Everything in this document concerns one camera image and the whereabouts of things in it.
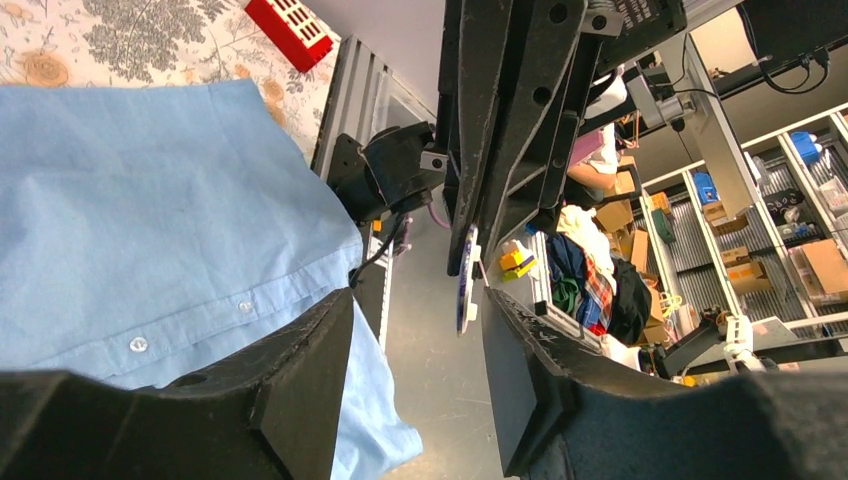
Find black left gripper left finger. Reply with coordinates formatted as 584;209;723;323
1;288;354;479

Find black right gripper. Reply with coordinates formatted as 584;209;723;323
438;1;688;277

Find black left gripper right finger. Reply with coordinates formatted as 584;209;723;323
481;289;847;479

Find blue brooch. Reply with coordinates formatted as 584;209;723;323
456;224;485;337

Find light blue button shirt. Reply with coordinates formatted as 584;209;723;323
1;80;423;479

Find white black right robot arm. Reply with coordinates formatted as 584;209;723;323
330;1;687;276

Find pile of colourful clothes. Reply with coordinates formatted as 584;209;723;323
545;205;655;346

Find yellow toy blocks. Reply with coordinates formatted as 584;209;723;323
498;240;537;282

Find red white grid block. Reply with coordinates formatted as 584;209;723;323
243;0;334;73

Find cluttered storage shelving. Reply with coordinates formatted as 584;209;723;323
529;99;848;346

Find floral patterned table mat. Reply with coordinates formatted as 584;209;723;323
1;0;337;161

